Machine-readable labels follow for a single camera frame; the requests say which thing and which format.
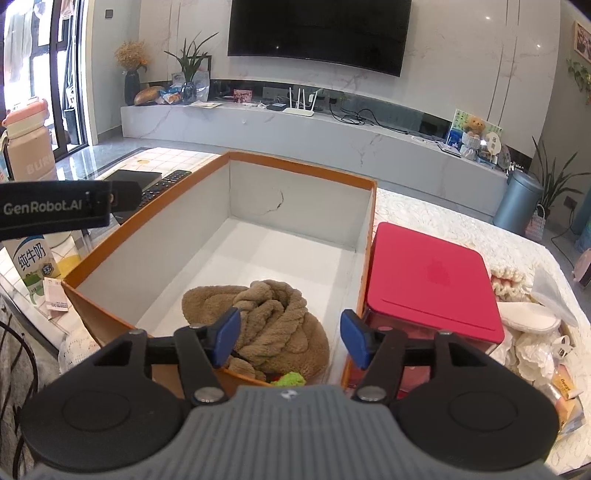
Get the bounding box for black remote control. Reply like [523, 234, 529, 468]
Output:
[139, 170, 192, 208]

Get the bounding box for dried yellow flowers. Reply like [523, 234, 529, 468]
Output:
[115, 41, 148, 72]

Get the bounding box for cream oval slipper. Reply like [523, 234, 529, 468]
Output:
[499, 300, 561, 334]

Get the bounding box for green fuzzy cloth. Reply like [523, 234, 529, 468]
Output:
[270, 371, 307, 387]

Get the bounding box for brown fuzzy towel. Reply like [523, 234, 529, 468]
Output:
[181, 279, 330, 386]

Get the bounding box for white marble television console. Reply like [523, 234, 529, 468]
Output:
[120, 99, 513, 217]

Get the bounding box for yellow orange packet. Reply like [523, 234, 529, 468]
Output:
[549, 364, 583, 437]

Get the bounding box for wooden picture frame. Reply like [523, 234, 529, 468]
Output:
[573, 21, 591, 58]

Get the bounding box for white green milk carton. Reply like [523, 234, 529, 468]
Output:
[4, 233, 63, 305]

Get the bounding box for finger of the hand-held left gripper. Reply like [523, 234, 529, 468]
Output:
[110, 181, 144, 214]

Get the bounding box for blue metal trash can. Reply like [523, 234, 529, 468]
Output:
[493, 168, 544, 234]

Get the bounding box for white paper receipt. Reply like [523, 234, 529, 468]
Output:
[45, 278, 70, 319]

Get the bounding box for tall green floor plant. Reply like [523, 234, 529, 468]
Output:
[531, 136, 591, 217]

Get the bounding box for white storage box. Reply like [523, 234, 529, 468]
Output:
[61, 151, 378, 400]

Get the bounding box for red lidded box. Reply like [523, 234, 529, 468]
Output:
[348, 222, 506, 400]

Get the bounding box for clear plastic bag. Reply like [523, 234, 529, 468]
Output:
[531, 265, 580, 328]

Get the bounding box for pink small heater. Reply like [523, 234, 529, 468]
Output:
[573, 247, 591, 284]

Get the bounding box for black console cables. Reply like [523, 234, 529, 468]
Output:
[330, 95, 416, 134]

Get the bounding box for black wall television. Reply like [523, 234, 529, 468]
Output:
[227, 0, 413, 78]

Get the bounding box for white textured blanket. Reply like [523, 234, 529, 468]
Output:
[58, 187, 591, 478]

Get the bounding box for dark vase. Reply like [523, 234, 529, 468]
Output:
[124, 69, 140, 106]

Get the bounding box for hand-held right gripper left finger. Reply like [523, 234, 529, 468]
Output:
[88, 307, 242, 407]

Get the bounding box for teddy bear bouquet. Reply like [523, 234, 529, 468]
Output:
[462, 117, 485, 160]

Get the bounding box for brown oval ornament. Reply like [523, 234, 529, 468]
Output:
[134, 86, 165, 106]

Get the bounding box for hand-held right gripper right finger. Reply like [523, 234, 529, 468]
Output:
[340, 310, 492, 407]

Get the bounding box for pink water bottle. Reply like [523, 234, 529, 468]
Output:
[1, 98, 58, 183]

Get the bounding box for green plant in glass vase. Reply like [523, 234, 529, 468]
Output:
[164, 31, 220, 103]

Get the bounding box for black notebook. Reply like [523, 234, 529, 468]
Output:
[104, 169, 163, 191]

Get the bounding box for black framed glass door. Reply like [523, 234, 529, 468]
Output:
[0, 0, 93, 162]

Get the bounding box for white router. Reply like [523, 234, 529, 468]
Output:
[283, 87, 319, 116]

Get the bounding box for black floor cable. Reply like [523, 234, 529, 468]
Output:
[549, 222, 578, 268]

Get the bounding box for pink white knitted hat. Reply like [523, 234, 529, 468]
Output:
[489, 265, 536, 301]

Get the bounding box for pink striped bag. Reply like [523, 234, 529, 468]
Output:
[524, 205, 547, 241]

